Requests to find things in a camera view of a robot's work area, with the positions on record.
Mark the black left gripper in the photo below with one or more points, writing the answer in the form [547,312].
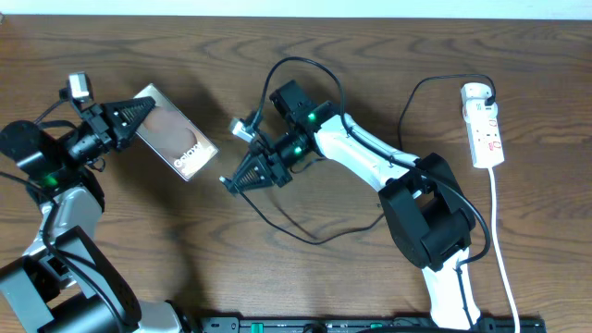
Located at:
[105,132]

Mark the white power strip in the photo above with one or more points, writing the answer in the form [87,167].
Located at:
[483,133]

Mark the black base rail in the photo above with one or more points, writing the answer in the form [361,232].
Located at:
[227,324]

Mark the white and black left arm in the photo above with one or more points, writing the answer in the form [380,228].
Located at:
[63,282]

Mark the white USB charger plug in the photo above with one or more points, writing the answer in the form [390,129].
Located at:
[477,90]

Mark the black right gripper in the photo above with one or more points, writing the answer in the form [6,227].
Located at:
[271,170]

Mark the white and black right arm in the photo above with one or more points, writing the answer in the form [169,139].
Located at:
[428,217]

